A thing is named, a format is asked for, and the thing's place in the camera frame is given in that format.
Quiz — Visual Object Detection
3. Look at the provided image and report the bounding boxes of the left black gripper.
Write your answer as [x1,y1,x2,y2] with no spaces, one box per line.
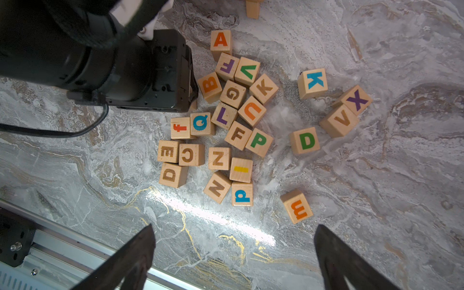
[66,29,199,112]

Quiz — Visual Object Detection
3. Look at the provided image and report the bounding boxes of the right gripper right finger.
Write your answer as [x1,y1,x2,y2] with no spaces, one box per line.
[314,224,398,290]

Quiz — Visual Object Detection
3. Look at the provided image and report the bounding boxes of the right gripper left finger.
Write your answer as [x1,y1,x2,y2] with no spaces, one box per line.
[74,225,156,290]

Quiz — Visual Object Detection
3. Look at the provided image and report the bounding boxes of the green D letter block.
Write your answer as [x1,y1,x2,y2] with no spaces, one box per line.
[288,127,320,155]

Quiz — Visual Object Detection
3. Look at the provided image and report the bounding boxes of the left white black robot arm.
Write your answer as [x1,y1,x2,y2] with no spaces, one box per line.
[1,1,199,112]

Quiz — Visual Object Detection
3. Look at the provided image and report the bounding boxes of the orange B letter block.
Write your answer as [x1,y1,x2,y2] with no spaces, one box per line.
[198,72,222,104]

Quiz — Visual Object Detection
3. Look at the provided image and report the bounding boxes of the red f letter block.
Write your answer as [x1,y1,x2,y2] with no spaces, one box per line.
[170,117,196,140]

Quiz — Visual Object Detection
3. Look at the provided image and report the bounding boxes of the blue Q letter block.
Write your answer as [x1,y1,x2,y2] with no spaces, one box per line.
[190,112,216,136]

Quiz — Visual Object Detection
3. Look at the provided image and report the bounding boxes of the purple F letter block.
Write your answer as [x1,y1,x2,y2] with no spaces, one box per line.
[215,53,240,82]

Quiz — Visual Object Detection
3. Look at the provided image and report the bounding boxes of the purple L letter block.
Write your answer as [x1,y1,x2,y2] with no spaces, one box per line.
[211,101,238,131]

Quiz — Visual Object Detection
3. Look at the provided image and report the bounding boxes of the brown G letter block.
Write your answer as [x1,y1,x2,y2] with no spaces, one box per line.
[219,80,247,109]

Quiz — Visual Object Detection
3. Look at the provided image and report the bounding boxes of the brown E letter block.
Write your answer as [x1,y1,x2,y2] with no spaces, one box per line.
[157,140,181,163]

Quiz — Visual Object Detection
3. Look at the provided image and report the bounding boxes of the red A letter block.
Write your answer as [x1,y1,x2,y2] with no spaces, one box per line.
[210,30,233,62]

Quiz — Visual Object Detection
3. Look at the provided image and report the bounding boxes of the orange E letter block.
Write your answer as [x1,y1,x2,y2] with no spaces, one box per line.
[280,188,314,224]

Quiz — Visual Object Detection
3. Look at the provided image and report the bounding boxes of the brown C letter block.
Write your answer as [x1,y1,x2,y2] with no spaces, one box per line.
[179,144,205,166]

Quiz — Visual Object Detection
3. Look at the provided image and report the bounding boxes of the green V letter block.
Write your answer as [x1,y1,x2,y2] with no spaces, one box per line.
[234,57,261,87]

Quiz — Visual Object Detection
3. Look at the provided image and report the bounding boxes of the brown F letter block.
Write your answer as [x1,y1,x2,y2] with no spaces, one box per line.
[225,121,252,151]

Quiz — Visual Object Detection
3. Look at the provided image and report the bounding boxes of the orange U letter block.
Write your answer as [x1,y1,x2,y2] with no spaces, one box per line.
[238,96,267,127]

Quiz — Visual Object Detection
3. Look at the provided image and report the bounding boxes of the upper brown N letter block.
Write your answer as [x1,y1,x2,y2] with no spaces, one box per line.
[208,147,232,170]

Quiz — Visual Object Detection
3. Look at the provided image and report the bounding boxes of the brown n letter block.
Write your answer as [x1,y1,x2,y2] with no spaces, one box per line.
[203,171,232,204]
[208,147,232,170]

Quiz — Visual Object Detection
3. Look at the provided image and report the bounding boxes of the brown D letter block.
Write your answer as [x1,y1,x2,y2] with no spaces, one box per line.
[159,163,189,189]

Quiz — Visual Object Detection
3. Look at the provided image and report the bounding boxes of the brown K letter block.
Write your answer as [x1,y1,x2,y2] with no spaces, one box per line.
[250,74,279,105]

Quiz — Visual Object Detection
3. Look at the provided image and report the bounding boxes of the green P letter block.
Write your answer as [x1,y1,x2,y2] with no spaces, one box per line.
[245,128,274,158]

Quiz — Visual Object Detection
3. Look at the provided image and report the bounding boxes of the yellow I letter block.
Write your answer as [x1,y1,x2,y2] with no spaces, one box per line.
[230,157,253,183]

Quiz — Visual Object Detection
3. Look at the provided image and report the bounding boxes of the lower brown N letter block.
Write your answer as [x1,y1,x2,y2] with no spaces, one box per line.
[203,171,232,204]

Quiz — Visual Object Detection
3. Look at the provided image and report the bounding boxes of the blue P letter block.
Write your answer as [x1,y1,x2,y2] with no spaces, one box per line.
[232,181,253,207]

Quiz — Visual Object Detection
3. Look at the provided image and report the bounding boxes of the blue K letter block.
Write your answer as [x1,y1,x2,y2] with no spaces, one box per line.
[297,68,328,100]

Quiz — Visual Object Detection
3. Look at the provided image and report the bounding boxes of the brown V letter block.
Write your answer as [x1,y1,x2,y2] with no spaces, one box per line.
[320,105,359,138]

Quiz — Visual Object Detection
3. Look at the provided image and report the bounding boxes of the purple X letter block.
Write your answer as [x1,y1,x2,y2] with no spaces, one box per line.
[332,85,373,116]

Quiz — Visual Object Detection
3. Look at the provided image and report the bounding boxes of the wooden whiteboard stand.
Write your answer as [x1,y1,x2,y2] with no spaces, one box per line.
[245,0,262,19]

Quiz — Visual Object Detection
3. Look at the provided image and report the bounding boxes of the aluminium rail frame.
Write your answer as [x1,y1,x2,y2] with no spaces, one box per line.
[1,200,197,290]

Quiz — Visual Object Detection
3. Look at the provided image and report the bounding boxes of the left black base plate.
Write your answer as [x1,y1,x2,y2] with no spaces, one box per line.
[1,210,36,268]

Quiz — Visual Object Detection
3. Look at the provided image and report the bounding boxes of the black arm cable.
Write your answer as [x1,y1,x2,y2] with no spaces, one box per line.
[0,103,109,138]

